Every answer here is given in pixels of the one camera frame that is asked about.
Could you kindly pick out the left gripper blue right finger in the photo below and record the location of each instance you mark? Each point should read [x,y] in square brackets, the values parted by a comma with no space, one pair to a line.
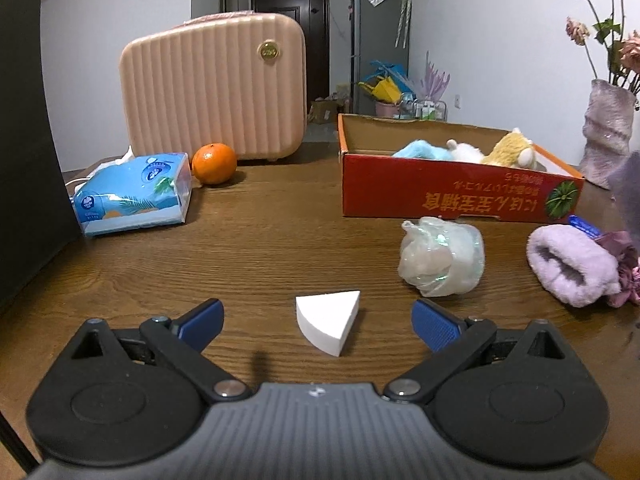
[434,325]

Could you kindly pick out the hanging umbrellas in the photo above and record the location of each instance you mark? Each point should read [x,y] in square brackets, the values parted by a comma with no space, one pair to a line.
[403,25]

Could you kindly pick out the metal trolley with bottles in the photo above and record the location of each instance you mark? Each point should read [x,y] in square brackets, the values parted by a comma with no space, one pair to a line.
[410,109]

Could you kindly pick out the orange cardboard box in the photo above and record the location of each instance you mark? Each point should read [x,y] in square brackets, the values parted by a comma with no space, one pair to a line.
[377,184]

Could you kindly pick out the white plush toy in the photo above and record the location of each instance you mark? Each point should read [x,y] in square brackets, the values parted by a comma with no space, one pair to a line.
[463,152]

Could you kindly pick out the blue tissue pack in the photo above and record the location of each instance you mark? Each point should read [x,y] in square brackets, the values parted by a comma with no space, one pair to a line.
[143,192]

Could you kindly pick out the dried pink roses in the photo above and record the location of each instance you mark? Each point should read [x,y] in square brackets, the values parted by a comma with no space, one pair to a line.
[621,45]

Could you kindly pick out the dark entrance door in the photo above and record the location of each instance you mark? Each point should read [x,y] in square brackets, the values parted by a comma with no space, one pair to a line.
[302,39]

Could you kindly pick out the blue snack wrapper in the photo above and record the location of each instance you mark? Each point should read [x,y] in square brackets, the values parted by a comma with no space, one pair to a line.
[584,226]

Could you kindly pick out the pink ribbed suitcase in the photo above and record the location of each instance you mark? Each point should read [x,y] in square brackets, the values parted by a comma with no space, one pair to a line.
[205,81]

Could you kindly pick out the orange fruit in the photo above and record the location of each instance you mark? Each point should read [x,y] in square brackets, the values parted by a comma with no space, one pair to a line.
[214,163]

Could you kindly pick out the purple coral decoration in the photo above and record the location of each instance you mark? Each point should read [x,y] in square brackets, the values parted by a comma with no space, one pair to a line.
[434,82]

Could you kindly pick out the white foam wedge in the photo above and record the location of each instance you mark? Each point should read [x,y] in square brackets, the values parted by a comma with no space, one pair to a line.
[325,320]

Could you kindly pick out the light blue plush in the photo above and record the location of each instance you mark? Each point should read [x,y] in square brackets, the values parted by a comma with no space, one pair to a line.
[421,149]

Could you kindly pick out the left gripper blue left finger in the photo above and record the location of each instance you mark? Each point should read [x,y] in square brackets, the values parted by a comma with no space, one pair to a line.
[201,325]

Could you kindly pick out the purple satin scrunchie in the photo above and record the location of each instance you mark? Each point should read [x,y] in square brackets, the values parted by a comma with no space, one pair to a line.
[620,245]

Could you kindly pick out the yellow and blue bags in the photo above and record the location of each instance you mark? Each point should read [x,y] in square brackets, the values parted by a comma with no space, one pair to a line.
[387,84]

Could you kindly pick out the purple textured vase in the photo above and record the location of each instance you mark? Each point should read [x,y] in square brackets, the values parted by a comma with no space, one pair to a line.
[607,131]

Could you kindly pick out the black chair back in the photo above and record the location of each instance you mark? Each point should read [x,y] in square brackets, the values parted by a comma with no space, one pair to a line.
[37,219]

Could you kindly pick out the grey refrigerator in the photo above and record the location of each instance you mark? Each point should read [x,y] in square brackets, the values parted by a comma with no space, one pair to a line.
[373,27]

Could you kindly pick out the clear plastic bag bundle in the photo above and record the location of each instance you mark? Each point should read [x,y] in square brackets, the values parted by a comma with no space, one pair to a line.
[441,258]

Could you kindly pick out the cardboard box on floor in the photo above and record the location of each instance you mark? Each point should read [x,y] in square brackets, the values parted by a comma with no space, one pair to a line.
[323,112]

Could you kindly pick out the yellow plush toy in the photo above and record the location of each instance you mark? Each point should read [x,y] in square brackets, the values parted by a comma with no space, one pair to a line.
[513,150]

